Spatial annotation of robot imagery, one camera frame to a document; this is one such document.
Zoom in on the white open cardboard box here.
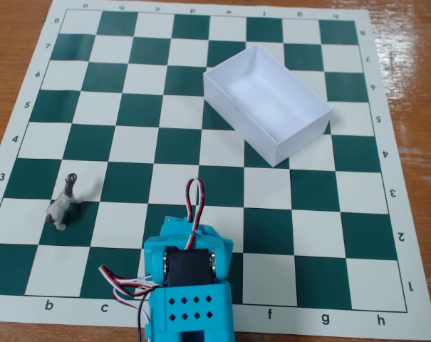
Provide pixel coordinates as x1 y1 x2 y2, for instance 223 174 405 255
202 43 334 168

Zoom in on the grey white toy horse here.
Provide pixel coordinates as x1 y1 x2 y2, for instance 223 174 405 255
45 172 85 232

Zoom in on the green white chessboard mat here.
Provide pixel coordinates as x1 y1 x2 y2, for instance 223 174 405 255
0 0 431 341

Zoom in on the looped gripper servo cable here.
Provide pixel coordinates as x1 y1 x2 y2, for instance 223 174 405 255
185 177 205 250

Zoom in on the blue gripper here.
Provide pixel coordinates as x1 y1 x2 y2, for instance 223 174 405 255
160 215 234 257

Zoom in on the red white black servo cable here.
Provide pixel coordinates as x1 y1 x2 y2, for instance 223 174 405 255
111 283 155 342
98 263 154 287

